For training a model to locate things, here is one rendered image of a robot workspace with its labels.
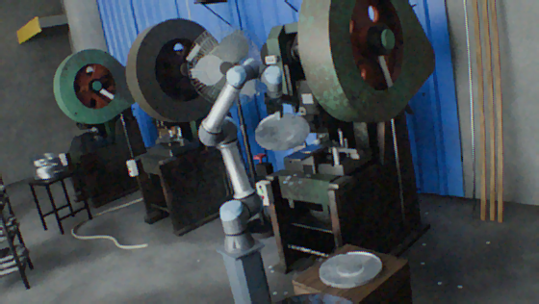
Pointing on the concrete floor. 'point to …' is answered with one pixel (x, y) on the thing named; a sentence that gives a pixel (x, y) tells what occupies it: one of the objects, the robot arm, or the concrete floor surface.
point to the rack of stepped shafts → (12, 256)
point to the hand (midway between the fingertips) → (280, 116)
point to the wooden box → (391, 274)
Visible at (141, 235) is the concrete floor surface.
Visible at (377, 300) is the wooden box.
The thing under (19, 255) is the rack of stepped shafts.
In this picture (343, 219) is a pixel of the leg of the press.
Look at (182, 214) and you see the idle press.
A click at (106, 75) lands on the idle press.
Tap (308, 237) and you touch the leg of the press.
